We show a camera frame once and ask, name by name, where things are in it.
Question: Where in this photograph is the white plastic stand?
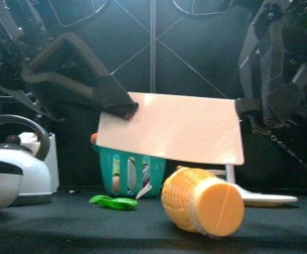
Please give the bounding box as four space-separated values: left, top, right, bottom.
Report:
206 164 237 186

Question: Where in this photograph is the white plate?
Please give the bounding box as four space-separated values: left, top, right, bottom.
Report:
231 184 300 208

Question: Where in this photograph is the teal plastic slotted basket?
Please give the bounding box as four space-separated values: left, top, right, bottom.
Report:
91 144 167 199

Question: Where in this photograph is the green plastic toy piece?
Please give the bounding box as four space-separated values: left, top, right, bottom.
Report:
87 194 139 211

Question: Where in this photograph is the black cable loop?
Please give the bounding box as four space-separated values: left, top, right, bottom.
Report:
171 0 234 17
48 0 114 29

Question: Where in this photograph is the thin metal chain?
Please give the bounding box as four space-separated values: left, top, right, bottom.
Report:
268 133 307 182

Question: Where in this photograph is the grey metal frame rod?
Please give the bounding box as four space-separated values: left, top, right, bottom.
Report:
148 0 158 94

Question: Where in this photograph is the white kettle with grey handle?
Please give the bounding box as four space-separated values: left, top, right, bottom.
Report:
0 113 55 206

